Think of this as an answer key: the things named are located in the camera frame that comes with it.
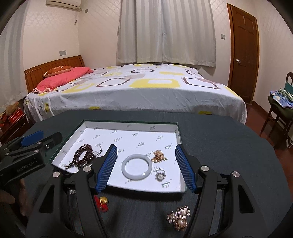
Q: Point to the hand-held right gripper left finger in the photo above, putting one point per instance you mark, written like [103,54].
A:
[106,168]

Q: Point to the white-lined shallow box tray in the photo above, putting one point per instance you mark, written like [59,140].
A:
[142,137]

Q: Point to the gold and red box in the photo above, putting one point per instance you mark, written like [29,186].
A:
[3,119]

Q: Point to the white window curtain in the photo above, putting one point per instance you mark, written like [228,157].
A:
[164,32]

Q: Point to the silver pearl flower brooch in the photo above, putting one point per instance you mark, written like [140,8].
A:
[160,176]

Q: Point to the grey wall switch panel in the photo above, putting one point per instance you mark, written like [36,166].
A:
[62,53]

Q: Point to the brown plush toy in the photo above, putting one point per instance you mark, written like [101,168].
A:
[12,108]

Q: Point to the wooden headboard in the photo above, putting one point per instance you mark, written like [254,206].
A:
[34,71]

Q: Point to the brown wooden door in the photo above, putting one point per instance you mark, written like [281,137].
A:
[243,57]

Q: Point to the red and gold charm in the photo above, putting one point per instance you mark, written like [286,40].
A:
[103,200]

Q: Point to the rhinestone leaf brooch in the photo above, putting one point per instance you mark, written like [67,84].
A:
[158,155]

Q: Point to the pink pillow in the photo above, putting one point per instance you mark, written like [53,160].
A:
[64,79]

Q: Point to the white air conditioner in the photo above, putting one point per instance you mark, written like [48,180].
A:
[64,3]

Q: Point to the pearl cluster brooch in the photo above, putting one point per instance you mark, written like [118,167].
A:
[179,217]

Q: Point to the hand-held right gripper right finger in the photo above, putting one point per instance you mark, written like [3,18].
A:
[186,167]

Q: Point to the wooden chair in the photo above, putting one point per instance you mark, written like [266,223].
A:
[274,123]

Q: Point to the white power strip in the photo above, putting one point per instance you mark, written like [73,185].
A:
[289,141]

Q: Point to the sheer white side curtain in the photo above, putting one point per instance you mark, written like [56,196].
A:
[9,64]

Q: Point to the pile of clothes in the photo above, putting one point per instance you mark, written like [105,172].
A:
[281,98]

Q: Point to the brown cushion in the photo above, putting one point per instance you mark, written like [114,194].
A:
[57,70]

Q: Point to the red gift box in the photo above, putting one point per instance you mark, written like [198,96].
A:
[16,117]

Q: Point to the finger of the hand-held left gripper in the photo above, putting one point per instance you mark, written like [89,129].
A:
[51,139]
[32,138]

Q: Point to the person's left hand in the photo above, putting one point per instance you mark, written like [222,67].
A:
[6,197]

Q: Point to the bed with patterned sheet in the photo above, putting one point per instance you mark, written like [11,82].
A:
[142,96]

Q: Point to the white jade bangle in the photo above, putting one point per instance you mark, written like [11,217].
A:
[124,174]

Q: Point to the wooden nightstand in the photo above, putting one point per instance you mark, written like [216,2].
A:
[11,132]

